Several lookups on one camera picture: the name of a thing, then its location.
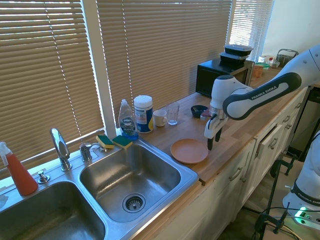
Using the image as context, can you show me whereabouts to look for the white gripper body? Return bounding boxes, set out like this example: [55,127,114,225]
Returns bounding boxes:
[203,116,229,140]

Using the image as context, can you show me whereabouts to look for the orange round plate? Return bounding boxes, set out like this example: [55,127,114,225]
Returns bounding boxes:
[170,138,209,165]

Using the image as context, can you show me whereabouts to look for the white ceramic mug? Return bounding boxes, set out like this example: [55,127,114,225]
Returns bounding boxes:
[152,109,168,128]

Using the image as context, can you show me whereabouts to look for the stainless steel double sink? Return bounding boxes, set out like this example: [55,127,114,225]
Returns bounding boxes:
[0,136,201,240]

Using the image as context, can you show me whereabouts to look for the metal sink drain strainer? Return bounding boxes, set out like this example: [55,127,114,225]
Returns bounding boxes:
[121,192,147,214]

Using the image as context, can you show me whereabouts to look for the chrome sink hole cap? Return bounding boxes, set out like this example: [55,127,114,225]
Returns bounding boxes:
[37,170,51,185]

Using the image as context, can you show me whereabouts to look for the dark blue bowl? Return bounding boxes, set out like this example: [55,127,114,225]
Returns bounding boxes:
[190,104,209,119]

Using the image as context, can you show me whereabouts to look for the clear drinking glass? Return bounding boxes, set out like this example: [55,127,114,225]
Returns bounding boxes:
[165,101,181,126]

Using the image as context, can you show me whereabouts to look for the white kitchen cabinets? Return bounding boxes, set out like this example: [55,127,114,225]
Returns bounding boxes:
[152,87,311,240]

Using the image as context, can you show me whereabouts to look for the black microwave oven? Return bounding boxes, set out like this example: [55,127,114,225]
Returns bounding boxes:
[195,58,256,99]

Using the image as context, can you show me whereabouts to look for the black clamp with pole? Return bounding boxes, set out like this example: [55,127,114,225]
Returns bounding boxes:
[254,154,298,240]

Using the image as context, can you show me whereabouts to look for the white wipes canister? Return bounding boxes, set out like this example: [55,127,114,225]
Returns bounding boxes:
[133,94,155,135]

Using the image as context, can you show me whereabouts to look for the black lidded food container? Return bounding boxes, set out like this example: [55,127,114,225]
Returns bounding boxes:
[223,43,254,56]
[218,51,249,67]

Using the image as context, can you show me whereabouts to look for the orange container green lid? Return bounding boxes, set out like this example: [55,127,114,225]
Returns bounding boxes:
[252,62,270,79]

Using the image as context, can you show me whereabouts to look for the clear dish soap bottle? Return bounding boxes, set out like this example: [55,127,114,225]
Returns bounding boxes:
[118,98,139,141]

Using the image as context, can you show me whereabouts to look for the yellow green sponge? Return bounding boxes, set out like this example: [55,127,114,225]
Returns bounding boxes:
[95,134,116,150]
[111,134,134,150]

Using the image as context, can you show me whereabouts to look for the white plastic tub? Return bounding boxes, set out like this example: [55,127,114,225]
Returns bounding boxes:
[258,54,275,65]

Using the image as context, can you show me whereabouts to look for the black dishwasher appliance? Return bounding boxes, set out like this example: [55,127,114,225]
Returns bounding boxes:
[294,85,320,162]

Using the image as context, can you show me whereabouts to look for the wide tan window blind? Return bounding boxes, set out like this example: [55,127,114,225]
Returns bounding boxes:
[0,0,106,180]
[95,0,234,126]

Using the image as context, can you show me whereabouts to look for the small black clamp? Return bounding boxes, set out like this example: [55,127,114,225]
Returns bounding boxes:
[273,201,291,235]

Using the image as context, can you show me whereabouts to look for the narrow tan window blind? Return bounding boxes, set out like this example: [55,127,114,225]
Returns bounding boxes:
[228,0,275,62]

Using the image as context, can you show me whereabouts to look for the chrome soap dispenser pump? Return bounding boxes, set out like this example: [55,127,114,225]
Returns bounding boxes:
[79,142,109,162]

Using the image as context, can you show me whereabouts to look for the chrome faucet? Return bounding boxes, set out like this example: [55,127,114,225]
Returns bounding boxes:
[49,127,73,172]

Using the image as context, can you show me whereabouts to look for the orange spray bottle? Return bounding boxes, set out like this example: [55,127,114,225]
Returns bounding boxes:
[0,141,39,197]

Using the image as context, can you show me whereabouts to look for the black wire caddy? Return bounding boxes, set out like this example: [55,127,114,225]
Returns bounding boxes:
[275,48,300,69]

